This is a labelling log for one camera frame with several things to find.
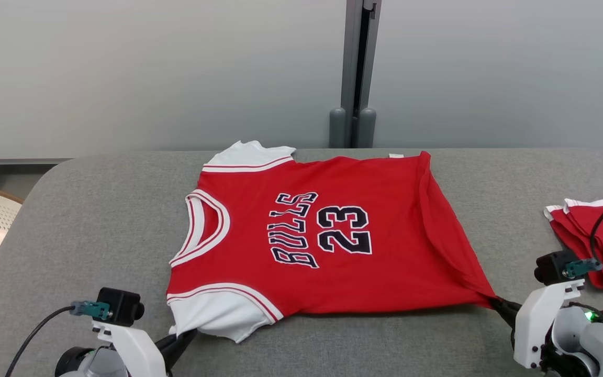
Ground red Bulls basketball jersey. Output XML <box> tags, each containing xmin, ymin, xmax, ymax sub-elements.
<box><xmin>166</xmin><ymin>140</ymin><xmax>499</xmax><ymax>344</ymax></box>

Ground grey partition post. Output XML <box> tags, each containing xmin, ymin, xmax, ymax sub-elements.
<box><xmin>329</xmin><ymin>0</ymin><xmax>383</xmax><ymax>149</ymax></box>

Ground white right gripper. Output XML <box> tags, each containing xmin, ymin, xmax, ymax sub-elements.
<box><xmin>489</xmin><ymin>280</ymin><xmax>586</xmax><ymax>370</ymax></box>

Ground red shorts with white trim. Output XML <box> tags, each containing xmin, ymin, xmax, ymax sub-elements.
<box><xmin>543</xmin><ymin>197</ymin><xmax>603</xmax><ymax>293</ymax></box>

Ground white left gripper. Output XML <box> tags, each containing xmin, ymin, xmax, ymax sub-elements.
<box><xmin>91</xmin><ymin>320</ymin><xmax>199</xmax><ymax>377</ymax></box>

